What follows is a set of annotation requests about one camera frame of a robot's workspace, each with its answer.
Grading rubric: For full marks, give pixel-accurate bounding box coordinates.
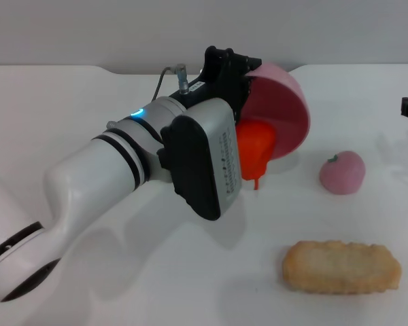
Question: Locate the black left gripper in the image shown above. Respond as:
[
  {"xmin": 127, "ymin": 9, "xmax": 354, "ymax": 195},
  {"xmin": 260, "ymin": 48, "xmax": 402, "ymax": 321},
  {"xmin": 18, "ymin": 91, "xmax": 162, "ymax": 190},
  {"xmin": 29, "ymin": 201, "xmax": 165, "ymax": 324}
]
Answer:
[{"xmin": 171, "ymin": 45, "xmax": 263, "ymax": 124}]

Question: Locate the pink plastic bowl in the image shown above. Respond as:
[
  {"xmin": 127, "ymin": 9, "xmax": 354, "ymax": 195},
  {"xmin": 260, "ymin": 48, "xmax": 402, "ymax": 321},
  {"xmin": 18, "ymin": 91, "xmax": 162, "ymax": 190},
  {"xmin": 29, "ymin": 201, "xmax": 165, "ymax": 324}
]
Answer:
[{"xmin": 239, "ymin": 62, "xmax": 313, "ymax": 161}]

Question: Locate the orange toy fruit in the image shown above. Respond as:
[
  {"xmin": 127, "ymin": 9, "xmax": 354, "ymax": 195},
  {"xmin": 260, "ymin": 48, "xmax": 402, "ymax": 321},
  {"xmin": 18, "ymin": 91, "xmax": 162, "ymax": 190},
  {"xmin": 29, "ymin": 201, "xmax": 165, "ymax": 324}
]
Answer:
[{"xmin": 236, "ymin": 118, "xmax": 277, "ymax": 191}]

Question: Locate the pink toy peach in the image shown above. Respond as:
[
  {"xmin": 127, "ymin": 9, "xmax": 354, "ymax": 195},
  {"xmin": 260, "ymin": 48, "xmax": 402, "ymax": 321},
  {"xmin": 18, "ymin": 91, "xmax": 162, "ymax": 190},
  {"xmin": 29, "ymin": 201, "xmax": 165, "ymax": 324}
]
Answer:
[{"xmin": 318, "ymin": 150, "xmax": 367, "ymax": 196}]

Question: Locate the toy bread slice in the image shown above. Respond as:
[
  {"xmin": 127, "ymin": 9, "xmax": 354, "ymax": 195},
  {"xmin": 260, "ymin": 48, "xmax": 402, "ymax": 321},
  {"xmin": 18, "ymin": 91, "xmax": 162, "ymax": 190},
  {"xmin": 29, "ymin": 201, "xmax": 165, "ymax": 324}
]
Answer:
[{"xmin": 281, "ymin": 240, "xmax": 403, "ymax": 295}]

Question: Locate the left arm cable with connector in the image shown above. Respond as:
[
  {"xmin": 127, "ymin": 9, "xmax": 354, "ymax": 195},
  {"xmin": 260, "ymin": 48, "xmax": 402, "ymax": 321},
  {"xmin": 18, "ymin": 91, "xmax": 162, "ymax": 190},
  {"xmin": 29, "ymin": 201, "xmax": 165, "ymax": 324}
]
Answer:
[{"xmin": 151, "ymin": 62, "xmax": 190, "ymax": 103}]

